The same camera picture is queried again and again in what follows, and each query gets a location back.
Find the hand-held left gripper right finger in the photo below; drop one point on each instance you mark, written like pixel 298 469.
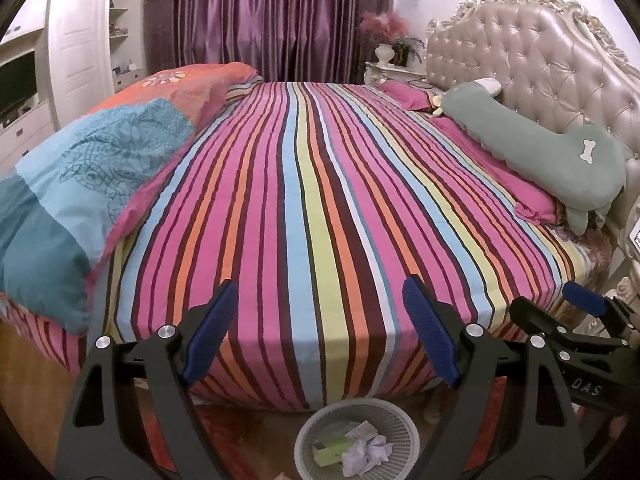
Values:
pixel 430 330

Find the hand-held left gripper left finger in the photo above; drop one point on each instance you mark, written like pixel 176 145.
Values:
pixel 210 330

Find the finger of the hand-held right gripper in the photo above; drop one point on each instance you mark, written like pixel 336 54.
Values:
pixel 582 297
pixel 535 315

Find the white mesh waste basket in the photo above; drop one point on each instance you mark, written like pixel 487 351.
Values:
pixel 400 425

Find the white printed plastic packet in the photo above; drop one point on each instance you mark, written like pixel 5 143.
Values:
pixel 361 432

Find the light green carton box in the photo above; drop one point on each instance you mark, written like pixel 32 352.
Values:
pixel 332 451

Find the cream carved nightstand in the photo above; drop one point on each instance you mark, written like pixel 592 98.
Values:
pixel 625 285
pixel 390 74

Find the tablet screen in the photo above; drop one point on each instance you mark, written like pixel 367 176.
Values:
pixel 636 237

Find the long green plush pillow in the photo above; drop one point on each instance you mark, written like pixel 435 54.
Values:
pixel 540 150

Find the bed with striped sheet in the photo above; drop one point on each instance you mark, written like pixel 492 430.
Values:
pixel 325 210

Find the pink pillow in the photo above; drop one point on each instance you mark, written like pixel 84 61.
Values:
pixel 480 155
pixel 407 94

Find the blue orange patterned duvet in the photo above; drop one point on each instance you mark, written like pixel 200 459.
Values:
pixel 100 185

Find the small yellow plush toy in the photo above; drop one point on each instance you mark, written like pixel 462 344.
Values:
pixel 438 104

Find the tufted cream carved headboard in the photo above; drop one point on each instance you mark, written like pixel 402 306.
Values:
pixel 540 45

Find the pink flowers in white vase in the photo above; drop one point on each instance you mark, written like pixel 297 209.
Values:
pixel 387 30

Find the white wardrobe with shelves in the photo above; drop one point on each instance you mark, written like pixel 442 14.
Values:
pixel 80 50

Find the black television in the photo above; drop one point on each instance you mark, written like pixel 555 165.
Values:
pixel 17 85

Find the purple curtain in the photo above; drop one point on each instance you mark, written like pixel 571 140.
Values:
pixel 270 20

